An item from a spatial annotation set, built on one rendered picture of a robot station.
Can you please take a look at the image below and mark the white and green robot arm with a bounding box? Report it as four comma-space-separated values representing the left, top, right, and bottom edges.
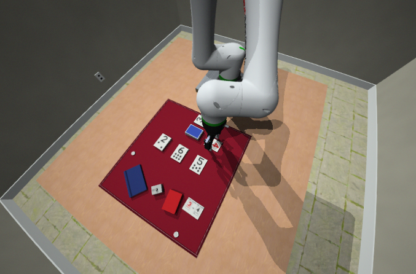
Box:
190, 0, 283, 133

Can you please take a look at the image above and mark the blue-backed playing card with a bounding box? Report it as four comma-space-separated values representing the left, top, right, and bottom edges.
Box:
185, 124, 203, 139

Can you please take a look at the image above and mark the blue notebook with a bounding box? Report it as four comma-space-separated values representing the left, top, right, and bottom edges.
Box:
124, 164, 147, 198

